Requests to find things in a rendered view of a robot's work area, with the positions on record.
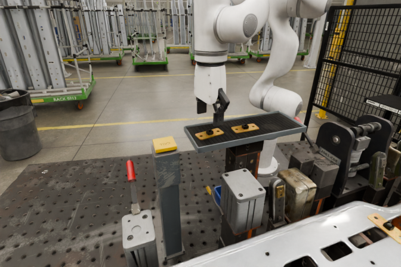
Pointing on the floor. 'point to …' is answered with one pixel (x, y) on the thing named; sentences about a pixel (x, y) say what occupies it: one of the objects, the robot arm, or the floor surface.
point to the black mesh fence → (354, 64)
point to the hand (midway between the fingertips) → (209, 115)
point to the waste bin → (18, 126)
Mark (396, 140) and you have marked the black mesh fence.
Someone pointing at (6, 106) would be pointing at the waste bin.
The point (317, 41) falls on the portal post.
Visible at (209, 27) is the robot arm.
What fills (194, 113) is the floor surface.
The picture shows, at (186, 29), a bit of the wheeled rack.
